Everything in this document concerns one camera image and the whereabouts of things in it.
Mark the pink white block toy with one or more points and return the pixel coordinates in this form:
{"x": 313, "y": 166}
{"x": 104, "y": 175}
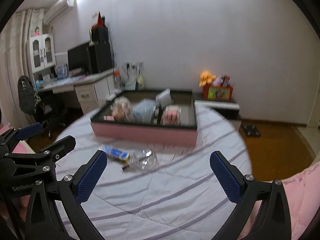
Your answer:
{"x": 171, "y": 116}

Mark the blue snack packet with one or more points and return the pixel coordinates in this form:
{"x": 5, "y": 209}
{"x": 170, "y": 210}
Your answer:
{"x": 114, "y": 153}

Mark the red toy box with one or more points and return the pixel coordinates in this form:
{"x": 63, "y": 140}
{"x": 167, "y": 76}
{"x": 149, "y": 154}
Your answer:
{"x": 217, "y": 93}

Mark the pink black storage box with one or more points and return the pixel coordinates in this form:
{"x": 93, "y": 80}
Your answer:
{"x": 183, "y": 135}

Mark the black computer tower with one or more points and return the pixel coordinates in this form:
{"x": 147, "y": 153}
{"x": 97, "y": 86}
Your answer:
{"x": 100, "y": 58}

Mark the red triangular box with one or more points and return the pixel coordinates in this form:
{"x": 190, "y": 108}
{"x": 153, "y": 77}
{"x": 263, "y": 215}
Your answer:
{"x": 97, "y": 20}

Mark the striped white table cloth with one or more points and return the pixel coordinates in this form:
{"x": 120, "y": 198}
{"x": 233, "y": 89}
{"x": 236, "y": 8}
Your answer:
{"x": 180, "y": 199}

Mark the jointed doll figure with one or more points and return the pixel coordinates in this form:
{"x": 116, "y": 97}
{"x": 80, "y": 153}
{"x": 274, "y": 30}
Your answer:
{"x": 121, "y": 109}

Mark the white glass-door cabinet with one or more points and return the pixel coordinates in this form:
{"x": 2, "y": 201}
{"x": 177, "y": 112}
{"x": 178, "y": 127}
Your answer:
{"x": 40, "y": 52}

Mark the orange lid bottle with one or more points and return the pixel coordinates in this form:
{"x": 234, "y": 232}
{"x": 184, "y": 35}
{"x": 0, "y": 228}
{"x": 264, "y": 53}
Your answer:
{"x": 117, "y": 79}

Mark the white power adapter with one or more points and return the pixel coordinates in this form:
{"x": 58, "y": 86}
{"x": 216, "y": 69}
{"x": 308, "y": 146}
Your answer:
{"x": 164, "y": 98}

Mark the clear crumpled plastic bag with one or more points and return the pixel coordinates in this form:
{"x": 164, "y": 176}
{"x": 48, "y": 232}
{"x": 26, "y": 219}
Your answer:
{"x": 144, "y": 161}

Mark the black speaker box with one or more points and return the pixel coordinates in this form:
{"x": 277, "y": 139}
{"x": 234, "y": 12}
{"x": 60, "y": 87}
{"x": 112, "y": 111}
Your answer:
{"x": 99, "y": 34}

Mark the black flower hair clip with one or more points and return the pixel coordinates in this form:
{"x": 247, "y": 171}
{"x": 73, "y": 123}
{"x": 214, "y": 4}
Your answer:
{"x": 157, "y": 114}

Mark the black white tv bench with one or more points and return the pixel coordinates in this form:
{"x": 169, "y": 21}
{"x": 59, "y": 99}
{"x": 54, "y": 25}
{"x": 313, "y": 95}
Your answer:
{"x": 229, "y": 109}

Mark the black floor scale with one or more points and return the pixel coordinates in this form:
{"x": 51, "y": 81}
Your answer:
{"x": 250, "y": 130}

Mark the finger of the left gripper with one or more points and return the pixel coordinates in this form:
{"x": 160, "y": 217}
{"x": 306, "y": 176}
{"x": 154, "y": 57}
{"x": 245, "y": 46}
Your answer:
{"x": 25, "y": 131}
{"x": 44, "y": 160}

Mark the white air conditioner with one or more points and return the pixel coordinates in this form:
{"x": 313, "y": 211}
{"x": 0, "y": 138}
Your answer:
{"x": 58, "y": 9}

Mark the purple plush toy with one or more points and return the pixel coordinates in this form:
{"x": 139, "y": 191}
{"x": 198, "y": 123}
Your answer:
{"x": 217, "y": 82}

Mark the black computer monitor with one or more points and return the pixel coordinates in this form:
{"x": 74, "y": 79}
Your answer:
{"x": 78, "y": 58}

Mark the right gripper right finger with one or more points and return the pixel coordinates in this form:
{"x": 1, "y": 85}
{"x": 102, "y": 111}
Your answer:
{"x": 243, "y": 190}

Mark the orange octopus plush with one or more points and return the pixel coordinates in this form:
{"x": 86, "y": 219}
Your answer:
{"x": 206, "y": 78}

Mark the pink doll on cabinet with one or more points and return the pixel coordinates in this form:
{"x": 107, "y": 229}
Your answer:
{"x": 36, "y": 32}

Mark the white desk with drawers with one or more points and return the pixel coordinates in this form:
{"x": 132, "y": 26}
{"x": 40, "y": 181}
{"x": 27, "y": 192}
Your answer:
{"x": 92, "y": 91}

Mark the wall power outlet strip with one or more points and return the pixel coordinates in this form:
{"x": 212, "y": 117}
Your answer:
{"x": 139, "y": 64}

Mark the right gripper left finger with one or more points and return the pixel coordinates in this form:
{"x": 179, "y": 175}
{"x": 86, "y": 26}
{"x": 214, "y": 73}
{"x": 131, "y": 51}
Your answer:
{"x": 43, "y": 220}

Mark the beige curtain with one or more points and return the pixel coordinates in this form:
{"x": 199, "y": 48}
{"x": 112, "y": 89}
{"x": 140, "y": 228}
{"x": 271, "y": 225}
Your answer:
{"x": 14, "y": 38}

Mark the clear plastic container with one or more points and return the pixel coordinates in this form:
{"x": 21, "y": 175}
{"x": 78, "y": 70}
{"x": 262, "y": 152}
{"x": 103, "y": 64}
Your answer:
{"x": 143, "y": 111}

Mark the black office chair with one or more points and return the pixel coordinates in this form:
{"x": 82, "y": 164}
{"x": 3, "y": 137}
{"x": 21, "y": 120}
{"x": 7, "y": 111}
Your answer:
{"x": 31, "y": 104}

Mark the snack bag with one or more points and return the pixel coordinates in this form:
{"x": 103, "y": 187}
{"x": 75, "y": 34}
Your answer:
{"x": 139, "y": 82}

